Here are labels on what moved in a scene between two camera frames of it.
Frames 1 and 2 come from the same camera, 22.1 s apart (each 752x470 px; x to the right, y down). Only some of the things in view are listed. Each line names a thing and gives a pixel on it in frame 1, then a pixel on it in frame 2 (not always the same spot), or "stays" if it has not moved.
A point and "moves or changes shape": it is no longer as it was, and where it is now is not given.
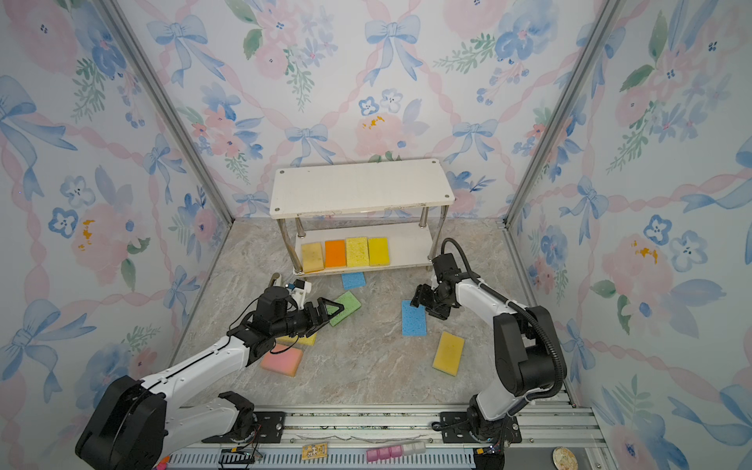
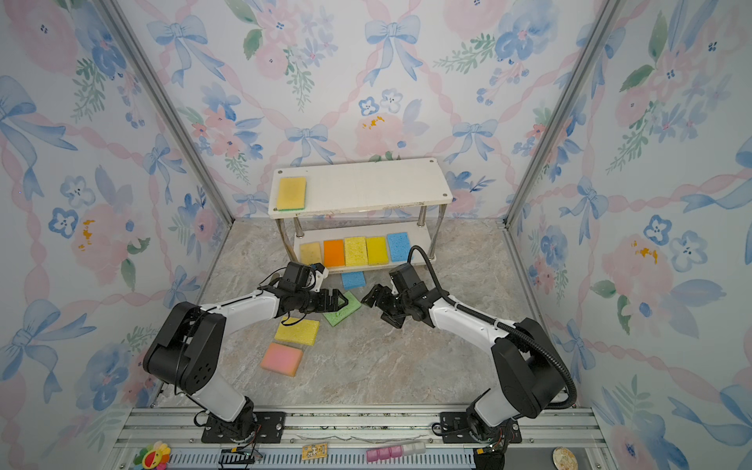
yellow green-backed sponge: (448, 353) → (292, 193)
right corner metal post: (606, 14) stays
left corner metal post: (134, 49) stays
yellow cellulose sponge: (357, 254) stays
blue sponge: (414, 321) moves or changes shape
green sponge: (350, 304) stays
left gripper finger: (321, 314) → (330, 304)
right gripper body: (440, 308) → (400, 309)
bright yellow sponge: (379, 251) stays
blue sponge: (353, 280) stays
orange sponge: (335, 254) stays
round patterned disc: (564, 458) stays
